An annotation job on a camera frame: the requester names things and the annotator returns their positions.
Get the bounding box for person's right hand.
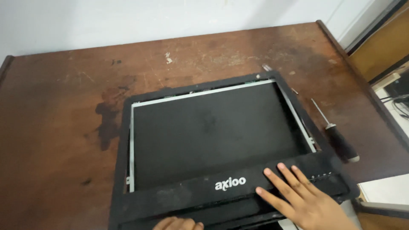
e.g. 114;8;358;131
255;163;361;230

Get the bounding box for black cables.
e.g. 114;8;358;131
380;91;409;120

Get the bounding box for black laptop display bezel frame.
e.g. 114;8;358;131
108;71;361;230

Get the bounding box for brown wooden door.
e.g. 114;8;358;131
348;0;409;84

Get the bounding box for black LCD panel metal frame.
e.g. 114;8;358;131
126;79;317;194

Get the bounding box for person's left hand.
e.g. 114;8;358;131
153;216;204;230

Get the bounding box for black handled screwdriver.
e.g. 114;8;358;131
311;98;360;163

